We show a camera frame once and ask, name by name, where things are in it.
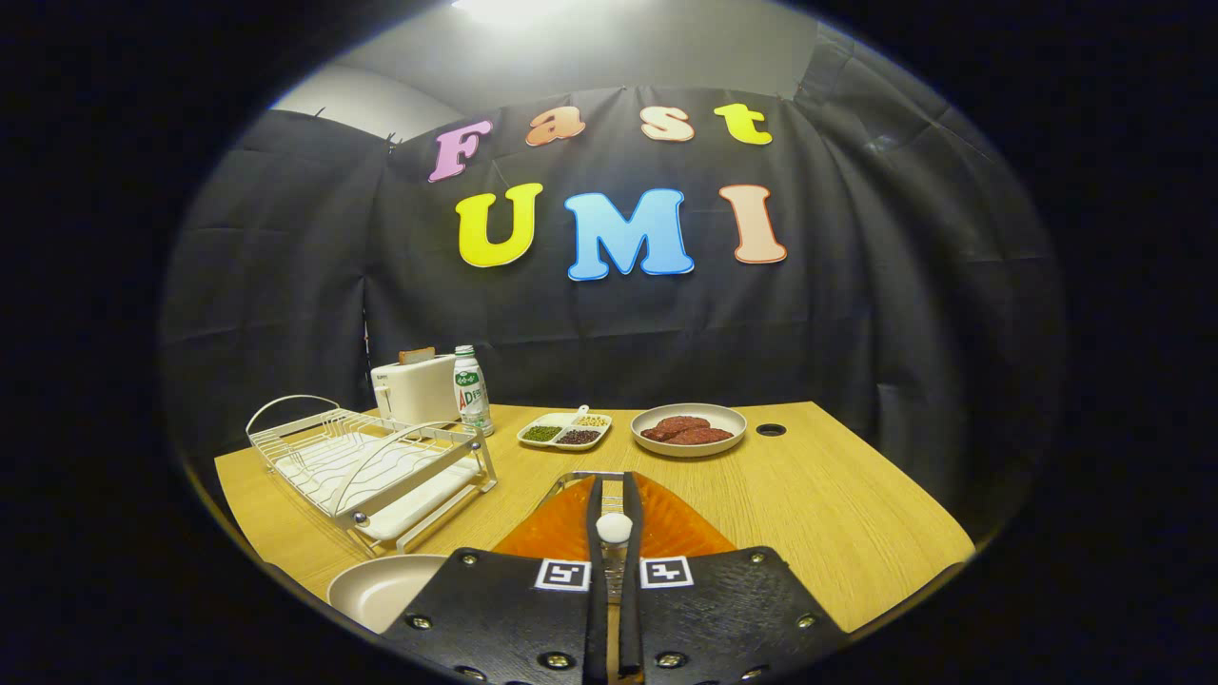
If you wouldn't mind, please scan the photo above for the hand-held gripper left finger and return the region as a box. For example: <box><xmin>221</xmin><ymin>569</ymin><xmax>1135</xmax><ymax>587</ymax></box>
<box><xmin>381</xmin><ymin>473</ymin><xmax>610</xmax><ymax>685</ymax></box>

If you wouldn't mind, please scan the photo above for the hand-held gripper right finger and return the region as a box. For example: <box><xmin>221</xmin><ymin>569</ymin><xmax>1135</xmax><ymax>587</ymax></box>
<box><xmin>619</xmin><ymin>471</ymin><xmax>850</xmax><ymax>684</ymax></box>

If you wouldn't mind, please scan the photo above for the white spoon red checked handle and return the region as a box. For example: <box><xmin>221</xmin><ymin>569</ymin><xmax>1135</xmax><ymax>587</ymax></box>
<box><xmin>596</xmin><ymin>514</ymin><xmax>634</xmax><ymax>610</ymax></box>

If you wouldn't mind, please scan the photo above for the beige round plate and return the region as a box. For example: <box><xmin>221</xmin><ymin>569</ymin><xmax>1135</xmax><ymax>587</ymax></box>
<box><xmin>326</xmin><ymin>555</ymin><xmax>448</xmax><ymax>636</ymax></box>

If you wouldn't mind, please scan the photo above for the white wire dish rack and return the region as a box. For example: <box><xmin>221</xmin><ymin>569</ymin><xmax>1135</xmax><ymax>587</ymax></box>
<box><xmin>246</xmin><ymin>394</ymin><xmax>499</xmax><ymax>558</ymax></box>

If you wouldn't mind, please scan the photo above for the small wire basket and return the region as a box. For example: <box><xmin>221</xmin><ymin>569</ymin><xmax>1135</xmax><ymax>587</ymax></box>
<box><xmin>542</xmin><ymin>470</ymin><xmax>658</xmax><ymax>519</ymax></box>

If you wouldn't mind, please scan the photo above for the beige plate with meat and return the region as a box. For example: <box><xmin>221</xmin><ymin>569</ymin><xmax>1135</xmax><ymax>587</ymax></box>
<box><xmin>631</xmin><ymin>402</ymin><xmax>748</xmax><ymax>459</ymax></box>

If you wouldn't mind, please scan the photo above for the white divided dish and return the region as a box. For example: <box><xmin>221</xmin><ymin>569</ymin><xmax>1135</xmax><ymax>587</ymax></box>
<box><xmin>517</xmin><ymin>405</ymin><xmax>613</xmax><ymax>452</ymax></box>

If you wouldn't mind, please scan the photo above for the white green label drink bottle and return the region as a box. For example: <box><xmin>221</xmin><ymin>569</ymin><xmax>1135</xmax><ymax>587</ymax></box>
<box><xmin>453</xmin><ymin>344</ymin><xmax>495</xmax><ymax>438</ymax></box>

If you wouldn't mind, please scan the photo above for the white toaster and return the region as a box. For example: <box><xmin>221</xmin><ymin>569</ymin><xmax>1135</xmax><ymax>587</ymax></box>
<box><xmin>370</xmin><ymin>354</ymin><xmax>460</xmax><ymax>426</ymax></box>

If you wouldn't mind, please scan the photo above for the black backdrop cloth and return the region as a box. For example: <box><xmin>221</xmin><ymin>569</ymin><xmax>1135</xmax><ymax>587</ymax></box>
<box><xmin>160</xmin><ymin>24</ymin><xmax>1065</xmax><ymax>543</ymax></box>

